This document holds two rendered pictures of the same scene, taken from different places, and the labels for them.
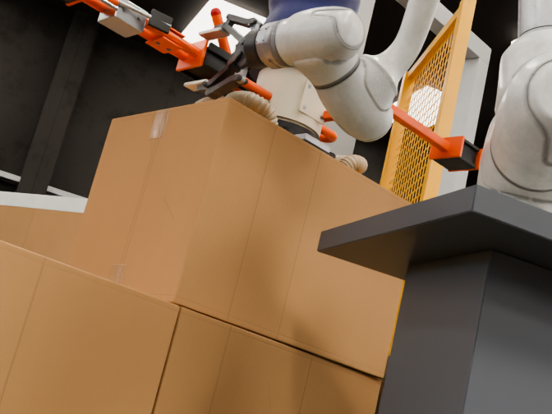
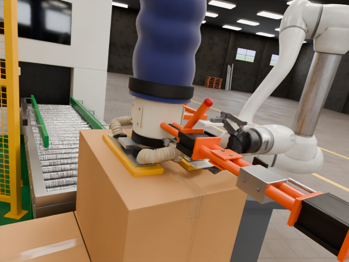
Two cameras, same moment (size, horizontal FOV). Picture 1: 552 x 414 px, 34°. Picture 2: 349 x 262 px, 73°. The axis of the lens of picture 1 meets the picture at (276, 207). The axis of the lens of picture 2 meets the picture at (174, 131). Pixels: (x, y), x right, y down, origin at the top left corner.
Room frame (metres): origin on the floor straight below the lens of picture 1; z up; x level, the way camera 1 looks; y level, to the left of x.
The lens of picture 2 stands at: (1.74, 0.84, 1.27)
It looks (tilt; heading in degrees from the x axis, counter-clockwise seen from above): 15 degrees down; 278
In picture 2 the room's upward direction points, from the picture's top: 9 degrees clockwise
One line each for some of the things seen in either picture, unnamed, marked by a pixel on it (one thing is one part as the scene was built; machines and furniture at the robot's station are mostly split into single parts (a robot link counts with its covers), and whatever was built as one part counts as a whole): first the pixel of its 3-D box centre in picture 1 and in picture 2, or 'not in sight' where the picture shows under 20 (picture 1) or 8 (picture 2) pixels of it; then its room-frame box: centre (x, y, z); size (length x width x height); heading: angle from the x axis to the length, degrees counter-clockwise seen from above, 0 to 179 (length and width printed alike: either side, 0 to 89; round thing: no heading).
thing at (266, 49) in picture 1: (279, 44); (255, 140); (1.57, 0.07, 1.07); 0.09 x 0.06 x 0.09; 133
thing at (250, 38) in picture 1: (253, 50); (240, 141); (1.62, 0.12, 1.07); 0.09 x 0.07 x 0.08; 43
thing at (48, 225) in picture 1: (56, 261); not in sight; (3.38, 0.76, 0.82); 0.60 x 0.40 x 0.40; 57
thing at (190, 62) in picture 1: (205, 63); (198, 143); (1.75, 0.22, 1.07); 0.10 x 0.08 x 0.06; 41
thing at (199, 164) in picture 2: (200, 85); (202, 164); (1.73, 0.21, 1.01); 0.07 x 0.03 x 0.01; 43
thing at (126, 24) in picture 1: (122, 17); (260, 182); (1.61, 0.38, 1.07); 0.07 x 0.07 x 0.04; 41
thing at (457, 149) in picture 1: (456, 154); not in sight; (1.91, -0.37, 1.07); 0.09 x 0.08 x 0.05; 41
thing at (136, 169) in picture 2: not in sight; (129, 147); (1.98, 0.09, 0.97); 0.34 x 0.10 x 0.05; 131
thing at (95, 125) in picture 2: not in sight; (89, 114); (3.02, -1.54, 0.60); 1.60 x 0.11 x 0.09; 133
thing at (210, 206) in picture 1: (247, 248); (145, 200); (1.91, 0.04, 0.75); 0.60 x 0.40 x 0.40; 131
